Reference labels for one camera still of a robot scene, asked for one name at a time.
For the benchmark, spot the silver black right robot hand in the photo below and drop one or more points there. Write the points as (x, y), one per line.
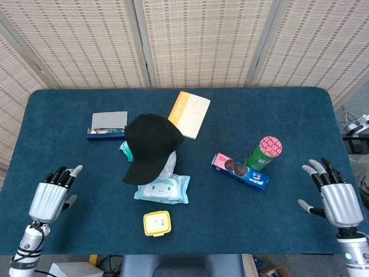
(341, 203)

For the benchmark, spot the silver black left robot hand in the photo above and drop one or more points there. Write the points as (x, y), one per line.
(47, 202)

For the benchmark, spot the black baseball cap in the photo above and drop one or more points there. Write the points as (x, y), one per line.
(150, 141)

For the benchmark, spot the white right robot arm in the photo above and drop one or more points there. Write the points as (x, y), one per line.
(354, 254)

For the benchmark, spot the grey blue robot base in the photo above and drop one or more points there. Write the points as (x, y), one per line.
(181, 267)

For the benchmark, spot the white foam mannequin head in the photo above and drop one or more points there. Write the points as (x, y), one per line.
(170, 166)

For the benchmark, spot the black flat box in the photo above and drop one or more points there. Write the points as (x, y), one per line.
(357, 145)

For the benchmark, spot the white box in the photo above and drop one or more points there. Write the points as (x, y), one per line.
(86, 269)

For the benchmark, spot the white power strip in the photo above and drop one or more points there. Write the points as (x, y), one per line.
(359, 124)

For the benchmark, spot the green chips can pink lid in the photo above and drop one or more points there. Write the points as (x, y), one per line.
(263, 157)

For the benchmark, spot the teal tissue pack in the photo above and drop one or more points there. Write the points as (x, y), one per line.
(125, 148)

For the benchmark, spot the brown cardboard box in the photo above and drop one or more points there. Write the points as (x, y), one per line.
(274, 271)

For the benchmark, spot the blue cookie box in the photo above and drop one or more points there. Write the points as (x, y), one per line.
(248, 176)

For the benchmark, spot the blue glasses case grey lid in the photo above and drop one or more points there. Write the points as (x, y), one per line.
(109, 119)

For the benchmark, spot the yellow lidded green container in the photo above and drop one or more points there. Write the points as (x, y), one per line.
(157, 222)

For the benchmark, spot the blue carpet table cover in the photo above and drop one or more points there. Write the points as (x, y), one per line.
(230, 225)

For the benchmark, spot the light blue wet wipes pack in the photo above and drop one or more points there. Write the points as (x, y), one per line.
(167, 193)

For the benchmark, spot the yellow and cream notebook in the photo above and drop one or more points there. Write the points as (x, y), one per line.
(193, 115)

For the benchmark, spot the woven bamboo folding screen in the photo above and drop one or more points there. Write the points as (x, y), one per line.
(201, 43)

